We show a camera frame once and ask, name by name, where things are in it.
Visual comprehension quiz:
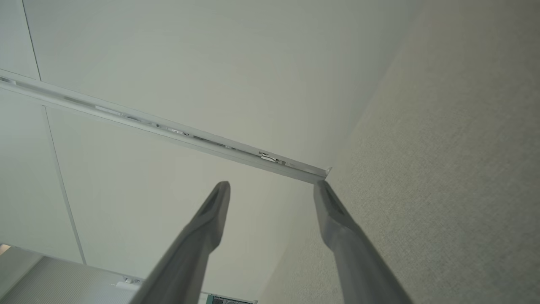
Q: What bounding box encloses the grey metal partition post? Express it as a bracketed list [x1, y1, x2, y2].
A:
[0, 69, 332, 185]

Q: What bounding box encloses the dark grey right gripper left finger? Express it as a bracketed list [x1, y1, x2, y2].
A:
[129, 181, 231, 304]

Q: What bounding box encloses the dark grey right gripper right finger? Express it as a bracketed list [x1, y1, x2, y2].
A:
[313, 180, 414, 304]

